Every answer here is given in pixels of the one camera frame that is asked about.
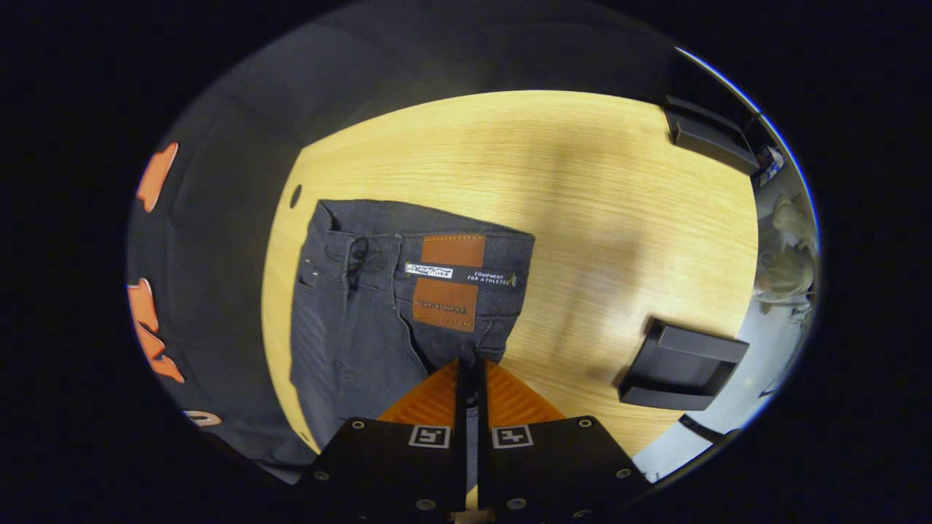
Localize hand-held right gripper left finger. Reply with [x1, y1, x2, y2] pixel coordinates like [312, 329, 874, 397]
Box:
[301, 360, 468, 519]

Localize black plastic holder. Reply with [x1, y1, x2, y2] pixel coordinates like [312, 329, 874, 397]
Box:
[663, 95, 762, 176]
[618, 318, 750, 411]

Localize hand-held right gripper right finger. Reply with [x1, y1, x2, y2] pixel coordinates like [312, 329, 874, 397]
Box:
[476, 360, 654, 520]

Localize dark grey jeans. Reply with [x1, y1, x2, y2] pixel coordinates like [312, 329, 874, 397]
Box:
[289, 199, 537, 468]

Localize beige shoe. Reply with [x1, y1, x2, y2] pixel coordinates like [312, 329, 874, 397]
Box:
[772, 194, 817, 245]
[757, 247, 816, 307]

